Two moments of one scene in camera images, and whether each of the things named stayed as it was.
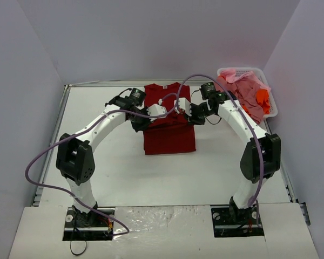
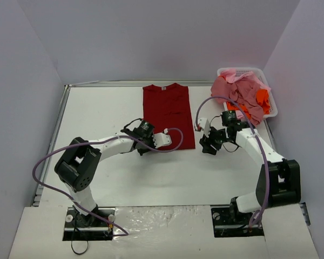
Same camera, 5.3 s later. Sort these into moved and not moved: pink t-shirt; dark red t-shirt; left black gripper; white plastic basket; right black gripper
Moved: left black gripper; right black gripper
Not moved: pink t-shirt; white plastic basket; dark red t-shirt
